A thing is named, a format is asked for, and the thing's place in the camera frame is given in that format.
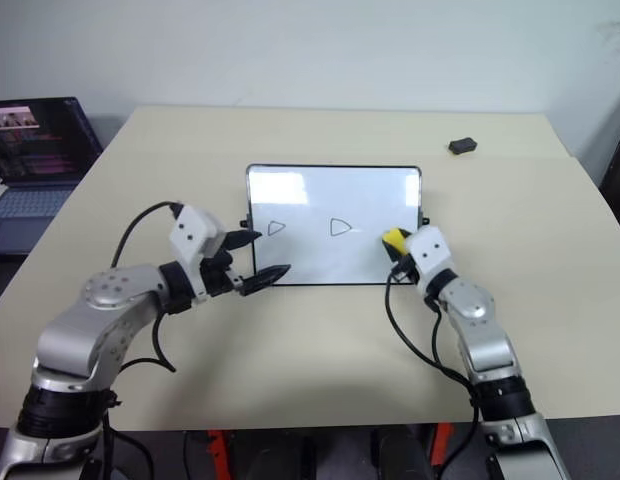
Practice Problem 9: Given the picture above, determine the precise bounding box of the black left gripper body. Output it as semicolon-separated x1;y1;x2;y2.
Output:
198;248;246;299

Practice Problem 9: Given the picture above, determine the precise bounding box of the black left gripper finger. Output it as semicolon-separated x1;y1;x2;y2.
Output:
239;264;292;297
225;229;263;252

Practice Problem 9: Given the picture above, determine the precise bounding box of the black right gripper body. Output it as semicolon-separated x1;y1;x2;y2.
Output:
389;256;418;286

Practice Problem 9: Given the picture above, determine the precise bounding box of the yellow whiteboard eraser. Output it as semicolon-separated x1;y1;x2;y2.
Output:
382;227;411;257

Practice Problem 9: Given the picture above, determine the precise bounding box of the small black-framed whiteboard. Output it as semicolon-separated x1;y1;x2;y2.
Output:
238;162;433;288

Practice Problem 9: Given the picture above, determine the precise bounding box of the small black rectangular block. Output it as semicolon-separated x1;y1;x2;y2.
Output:
447;135;479;156

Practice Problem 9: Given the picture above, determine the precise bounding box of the orange-red strut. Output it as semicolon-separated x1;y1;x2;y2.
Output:
431;422;455;469
206;428;232;480

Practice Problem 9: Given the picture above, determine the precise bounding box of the dark rounded shape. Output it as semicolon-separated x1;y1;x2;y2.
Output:
370;426;432;480

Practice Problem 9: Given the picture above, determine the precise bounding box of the open blue laptop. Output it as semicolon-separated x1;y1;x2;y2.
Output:
0;96;106;253

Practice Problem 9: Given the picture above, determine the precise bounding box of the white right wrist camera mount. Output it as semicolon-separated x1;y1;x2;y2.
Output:
405;225;454;294

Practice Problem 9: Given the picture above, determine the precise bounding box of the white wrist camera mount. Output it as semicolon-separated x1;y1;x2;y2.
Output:
405;225;454;294
168;203;227;294

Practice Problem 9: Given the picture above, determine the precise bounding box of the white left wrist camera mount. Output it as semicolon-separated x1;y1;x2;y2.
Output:
168;203;227;294

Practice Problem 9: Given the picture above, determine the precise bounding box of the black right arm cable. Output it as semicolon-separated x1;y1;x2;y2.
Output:
383;264;484;474

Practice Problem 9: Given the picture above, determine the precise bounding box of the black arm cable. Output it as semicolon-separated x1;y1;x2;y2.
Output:
102;200;186;374
383;264;484;474

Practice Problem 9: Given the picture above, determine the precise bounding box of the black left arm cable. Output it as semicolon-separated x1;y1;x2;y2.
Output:
102;200;186;374

